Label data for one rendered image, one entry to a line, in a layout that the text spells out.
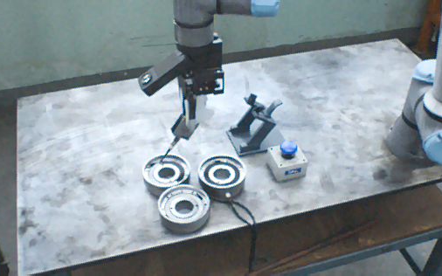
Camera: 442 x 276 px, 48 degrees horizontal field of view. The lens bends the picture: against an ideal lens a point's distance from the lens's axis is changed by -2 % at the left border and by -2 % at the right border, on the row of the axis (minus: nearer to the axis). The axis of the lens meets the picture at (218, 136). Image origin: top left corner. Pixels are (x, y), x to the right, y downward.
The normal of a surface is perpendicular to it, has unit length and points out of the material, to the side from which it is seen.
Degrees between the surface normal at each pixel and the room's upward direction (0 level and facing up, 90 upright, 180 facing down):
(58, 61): 90
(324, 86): 0
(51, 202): 0
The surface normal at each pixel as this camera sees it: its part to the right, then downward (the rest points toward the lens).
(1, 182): 0.01, -0.76
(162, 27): 0.29, 0.62
